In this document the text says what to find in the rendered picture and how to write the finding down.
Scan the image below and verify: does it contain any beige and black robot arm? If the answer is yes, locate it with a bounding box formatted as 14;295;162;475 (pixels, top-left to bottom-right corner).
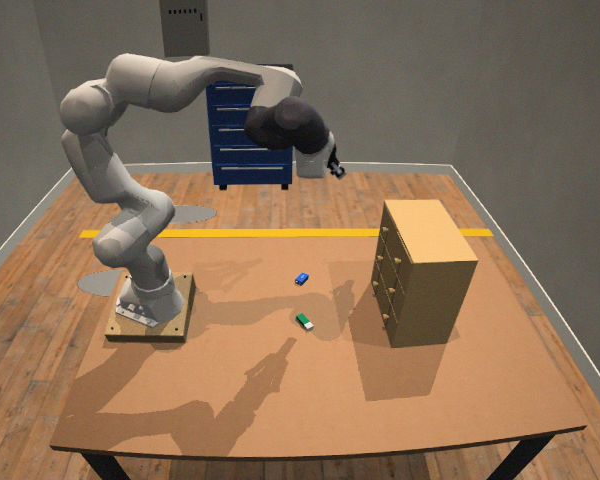
59;54;334;329

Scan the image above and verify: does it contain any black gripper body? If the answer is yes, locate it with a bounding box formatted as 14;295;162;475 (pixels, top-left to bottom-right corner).
328;142;337;168

